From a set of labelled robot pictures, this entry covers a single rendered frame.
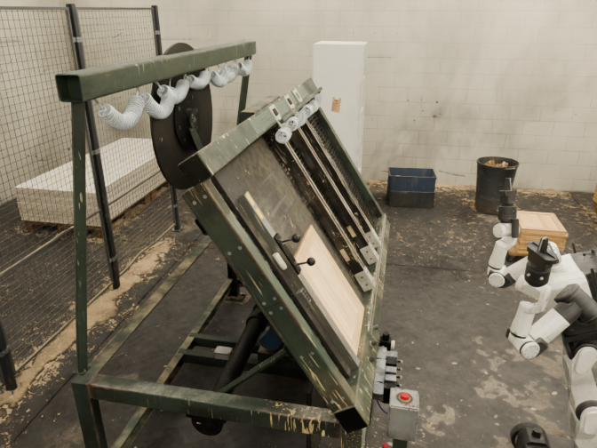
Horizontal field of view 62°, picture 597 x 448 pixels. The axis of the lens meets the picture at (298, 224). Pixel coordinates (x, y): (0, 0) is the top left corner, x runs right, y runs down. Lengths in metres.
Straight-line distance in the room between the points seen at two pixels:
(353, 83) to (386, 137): 1.74
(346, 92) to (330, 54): 0.45
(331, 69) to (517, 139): 3.02
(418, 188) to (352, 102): 1.48
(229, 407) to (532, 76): 6.30
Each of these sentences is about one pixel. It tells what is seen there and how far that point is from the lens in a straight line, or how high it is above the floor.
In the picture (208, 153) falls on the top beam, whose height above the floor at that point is 1.92.
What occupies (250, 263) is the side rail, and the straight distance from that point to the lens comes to 1.93.
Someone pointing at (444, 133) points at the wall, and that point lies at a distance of 7.63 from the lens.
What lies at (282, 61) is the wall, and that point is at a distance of 7.63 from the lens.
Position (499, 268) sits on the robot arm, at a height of 1.18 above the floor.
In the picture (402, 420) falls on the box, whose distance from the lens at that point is 2.24.
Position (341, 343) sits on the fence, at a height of 1.02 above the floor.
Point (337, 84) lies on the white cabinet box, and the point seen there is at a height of 1.60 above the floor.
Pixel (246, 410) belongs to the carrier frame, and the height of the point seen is 0.78.
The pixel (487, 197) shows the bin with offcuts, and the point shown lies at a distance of 6.80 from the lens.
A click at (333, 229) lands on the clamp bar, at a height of 1.27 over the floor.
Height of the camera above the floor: 2.41
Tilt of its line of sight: 23 degrees down
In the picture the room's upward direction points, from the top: straight up
